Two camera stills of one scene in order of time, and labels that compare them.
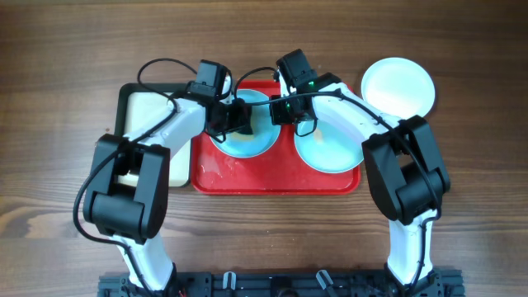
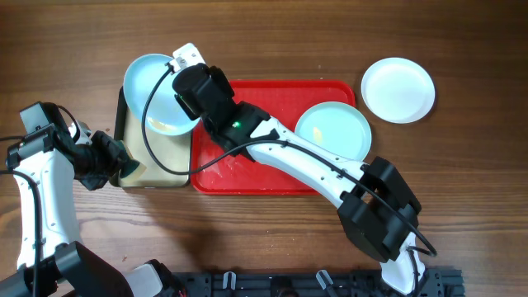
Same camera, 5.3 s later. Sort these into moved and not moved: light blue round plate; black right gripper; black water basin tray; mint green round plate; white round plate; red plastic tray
Moved: black right gripper; light blue round plate
Not moved: mint green round plate; red plastic tray; black water basin tray; white round plate
